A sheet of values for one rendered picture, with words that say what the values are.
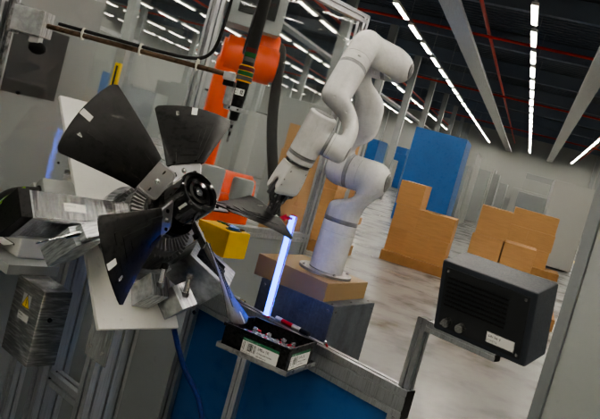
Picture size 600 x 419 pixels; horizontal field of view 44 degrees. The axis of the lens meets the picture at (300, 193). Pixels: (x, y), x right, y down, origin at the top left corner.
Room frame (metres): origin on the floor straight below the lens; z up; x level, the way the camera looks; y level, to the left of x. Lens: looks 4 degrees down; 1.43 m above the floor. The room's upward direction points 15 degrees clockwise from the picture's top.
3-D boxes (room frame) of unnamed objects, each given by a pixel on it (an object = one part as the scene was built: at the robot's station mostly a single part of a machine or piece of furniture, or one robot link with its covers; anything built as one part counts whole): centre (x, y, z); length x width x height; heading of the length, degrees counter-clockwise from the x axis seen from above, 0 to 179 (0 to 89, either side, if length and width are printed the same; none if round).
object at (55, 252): (1.79, 0.51, 1.03); 0.15 x 0.10 x 0.14; 49
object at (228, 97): (2.01, 0.24, 1.50); 0.09 x 0.07 x 0.10; 84
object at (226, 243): (2.47, 0.21, 1.02); 0.16 x 0.10 x 0.11; 49
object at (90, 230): (1.75, 0.46, 1.08); 0.07 x 0.04 x 0.06; 150
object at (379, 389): (2.21, -0.08, 0.82); 0.90 x 0.04 x 0.08; 49
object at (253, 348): (2.04, -0.03, 0.85); 0.22 x 0.17 x 0.07; 64
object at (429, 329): (1.87, -0.49, 1.04); 0.24 x 0.03 x 0.03; 49
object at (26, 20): (2.07, 0.85, 1.54); 0.10 x 0.07 x 0.08; 84
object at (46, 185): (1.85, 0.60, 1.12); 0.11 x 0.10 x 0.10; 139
